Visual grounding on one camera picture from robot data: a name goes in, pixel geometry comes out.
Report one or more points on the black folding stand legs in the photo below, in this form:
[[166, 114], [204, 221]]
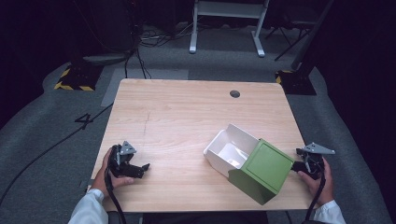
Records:
[[289, 34]]

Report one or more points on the green drawer box housing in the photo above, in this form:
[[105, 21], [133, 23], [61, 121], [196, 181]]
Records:
[[264, 172]]

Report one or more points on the person's right hand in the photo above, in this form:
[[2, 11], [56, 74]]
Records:
[[323, 189]]

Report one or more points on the grey round stand base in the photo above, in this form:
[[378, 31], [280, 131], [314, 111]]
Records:
[[104, 59]]

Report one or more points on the black yellow striped stand base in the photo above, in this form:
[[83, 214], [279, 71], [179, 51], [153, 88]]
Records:
[[295, 82], [79, 77]]

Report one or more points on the person's left hand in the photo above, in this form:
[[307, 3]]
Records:
[[102, 179]]

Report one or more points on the grey slanted metal pole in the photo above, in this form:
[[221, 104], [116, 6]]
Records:
[[311, 34]]

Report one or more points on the white metal desk frame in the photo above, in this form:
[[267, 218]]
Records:
[[229, 9]]

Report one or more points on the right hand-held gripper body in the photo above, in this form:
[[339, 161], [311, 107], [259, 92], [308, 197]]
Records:
[[314, 157]]

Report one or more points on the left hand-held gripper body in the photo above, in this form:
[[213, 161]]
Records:
[[124, 161]]

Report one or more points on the white plastic drawer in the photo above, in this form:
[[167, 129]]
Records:
[[232, 149]]

